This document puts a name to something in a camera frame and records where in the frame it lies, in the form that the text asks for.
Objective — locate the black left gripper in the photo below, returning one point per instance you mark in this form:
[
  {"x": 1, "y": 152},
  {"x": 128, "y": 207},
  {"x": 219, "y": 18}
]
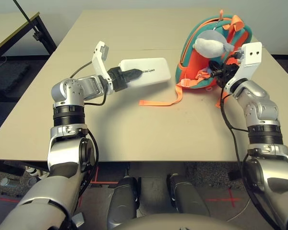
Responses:
[{"x": 117, "y": 79}]

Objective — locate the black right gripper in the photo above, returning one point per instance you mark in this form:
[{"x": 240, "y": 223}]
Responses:
[{"x": 226, "y": 74}]

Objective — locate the white pencil case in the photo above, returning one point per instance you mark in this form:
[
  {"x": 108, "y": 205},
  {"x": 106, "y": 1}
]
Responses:
[{"x": 153, "y": 72}]

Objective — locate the orange and teal backpack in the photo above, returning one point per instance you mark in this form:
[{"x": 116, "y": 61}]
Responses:
[{"x": 194, "y": 79}]

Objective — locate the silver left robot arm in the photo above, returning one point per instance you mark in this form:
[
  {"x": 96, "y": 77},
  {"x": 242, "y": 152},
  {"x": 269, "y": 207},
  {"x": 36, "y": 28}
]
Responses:
[{"x": 67, "y": 93}]

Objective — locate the black framed side table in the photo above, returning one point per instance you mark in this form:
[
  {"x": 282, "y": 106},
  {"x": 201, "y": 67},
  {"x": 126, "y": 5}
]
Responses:
[{"x": 46, "y": 34}]

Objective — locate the black table base foot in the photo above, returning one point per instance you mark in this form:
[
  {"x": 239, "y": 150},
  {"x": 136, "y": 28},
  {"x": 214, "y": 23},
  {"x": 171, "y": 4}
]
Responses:
[
  {"x": 14, "y": 167},
  {"x": 236, "y": 175}
]

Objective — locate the orange floor tape corner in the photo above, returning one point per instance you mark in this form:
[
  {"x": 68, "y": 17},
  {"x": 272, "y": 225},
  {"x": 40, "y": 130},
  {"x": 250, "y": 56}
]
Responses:
[{"x": 98, "y": 182}]

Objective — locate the black floor mat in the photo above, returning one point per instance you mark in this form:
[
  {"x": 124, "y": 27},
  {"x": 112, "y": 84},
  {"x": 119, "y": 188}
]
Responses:
[{"x": 7, "y": 76}]

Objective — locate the grey robot left leg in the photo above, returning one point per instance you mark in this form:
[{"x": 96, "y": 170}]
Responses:
[{"x": 122, "y": 201}]

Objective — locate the grey robot leg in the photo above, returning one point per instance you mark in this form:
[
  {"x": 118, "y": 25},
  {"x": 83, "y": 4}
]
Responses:
[
  {"x": 122, "y": 201},
  {"x": 187, "y": 196}
]

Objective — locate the grey robot right leg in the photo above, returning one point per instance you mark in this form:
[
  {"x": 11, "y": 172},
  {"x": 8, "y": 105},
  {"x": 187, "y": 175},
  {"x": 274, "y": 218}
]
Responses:
[{"x": 187, "y": 196}]

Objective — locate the red floor tape cross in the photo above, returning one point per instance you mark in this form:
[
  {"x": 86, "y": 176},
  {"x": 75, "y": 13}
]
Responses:
[{"x": 231, "y": 199}]

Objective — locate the white striped object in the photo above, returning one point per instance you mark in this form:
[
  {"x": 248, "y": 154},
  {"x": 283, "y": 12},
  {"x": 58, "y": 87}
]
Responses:
[{"x": 33, "y": 172}]

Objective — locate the grey robot torso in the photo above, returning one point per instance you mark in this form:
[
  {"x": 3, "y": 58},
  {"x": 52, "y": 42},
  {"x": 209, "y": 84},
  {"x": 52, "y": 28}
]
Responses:
[{"x": 172, "y": 224}]

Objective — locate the small grey square plate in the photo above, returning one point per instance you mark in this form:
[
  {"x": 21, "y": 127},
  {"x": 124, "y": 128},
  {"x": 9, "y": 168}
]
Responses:
[{"x": 77, "y": 220}]

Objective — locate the small grey cylinder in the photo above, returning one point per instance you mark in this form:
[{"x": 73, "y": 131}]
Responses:
[{"x": 7, "y": 182}]

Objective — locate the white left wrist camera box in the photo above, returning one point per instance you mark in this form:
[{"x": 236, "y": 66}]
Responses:
[{"x": 98, "y": 62}]

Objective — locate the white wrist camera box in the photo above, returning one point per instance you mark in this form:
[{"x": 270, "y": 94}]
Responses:
[
  {"x": 98, "y": 62},
  {"x": 252, "y": 54}
]

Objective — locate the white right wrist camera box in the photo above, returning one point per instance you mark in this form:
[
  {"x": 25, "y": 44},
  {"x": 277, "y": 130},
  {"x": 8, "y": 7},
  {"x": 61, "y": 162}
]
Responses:
[{"x": 252, "y": 54}]

